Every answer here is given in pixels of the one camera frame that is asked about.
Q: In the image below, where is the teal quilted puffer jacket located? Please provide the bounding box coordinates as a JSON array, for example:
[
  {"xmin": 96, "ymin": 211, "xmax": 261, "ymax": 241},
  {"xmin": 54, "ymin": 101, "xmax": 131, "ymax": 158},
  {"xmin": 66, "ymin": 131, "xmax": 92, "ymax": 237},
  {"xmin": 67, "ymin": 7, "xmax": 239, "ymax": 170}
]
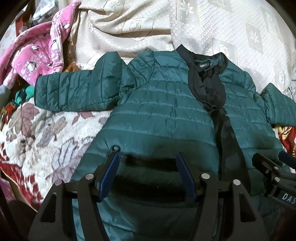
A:
[{"xmin": 34, "ymin": 46, "xmax": 295, "ymax": 240}]

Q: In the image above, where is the red cream patterned cloth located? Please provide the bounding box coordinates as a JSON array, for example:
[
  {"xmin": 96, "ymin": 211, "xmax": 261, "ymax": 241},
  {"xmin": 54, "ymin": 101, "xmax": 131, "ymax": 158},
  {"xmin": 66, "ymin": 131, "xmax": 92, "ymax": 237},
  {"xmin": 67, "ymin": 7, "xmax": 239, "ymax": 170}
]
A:
[{"xmin": 275, "ymin": 125, "xmax": 296, "ymax": 157}]

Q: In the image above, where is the white floral leaf blanket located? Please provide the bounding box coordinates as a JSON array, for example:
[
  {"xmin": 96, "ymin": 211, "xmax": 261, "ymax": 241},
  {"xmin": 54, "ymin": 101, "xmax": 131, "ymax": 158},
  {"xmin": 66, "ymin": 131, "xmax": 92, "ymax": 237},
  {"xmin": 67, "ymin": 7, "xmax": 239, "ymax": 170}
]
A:
[{"xmin": 1, "ymin": 99, "xmax": 110, "ymax": 210}]

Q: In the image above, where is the green garment piece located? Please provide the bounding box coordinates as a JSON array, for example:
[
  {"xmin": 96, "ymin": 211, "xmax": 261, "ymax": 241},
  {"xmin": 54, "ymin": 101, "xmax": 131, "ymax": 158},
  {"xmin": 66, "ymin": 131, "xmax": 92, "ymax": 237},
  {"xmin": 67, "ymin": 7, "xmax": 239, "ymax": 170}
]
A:
[{"xmin": 12, "ymin": 85, "xmax": 35, "ymax": 106}]

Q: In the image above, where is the cream embossed bedspread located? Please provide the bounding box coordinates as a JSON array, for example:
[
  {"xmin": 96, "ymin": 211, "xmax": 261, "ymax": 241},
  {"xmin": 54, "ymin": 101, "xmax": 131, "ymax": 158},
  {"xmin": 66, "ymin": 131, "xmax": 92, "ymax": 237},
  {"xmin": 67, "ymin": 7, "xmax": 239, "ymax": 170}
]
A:
[{"xmin": 64, "ymin": 1, "xmax": 295, "ymax": 92}]

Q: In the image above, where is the pink penguin fleece blanket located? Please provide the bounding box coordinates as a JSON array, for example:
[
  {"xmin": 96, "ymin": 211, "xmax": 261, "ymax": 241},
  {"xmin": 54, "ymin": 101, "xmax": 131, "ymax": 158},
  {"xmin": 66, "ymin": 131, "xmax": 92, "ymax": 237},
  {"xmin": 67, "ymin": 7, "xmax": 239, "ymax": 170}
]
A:
[{"xmin": 1, "ymin": 1, "xmax": 81, "ymax": 89}]

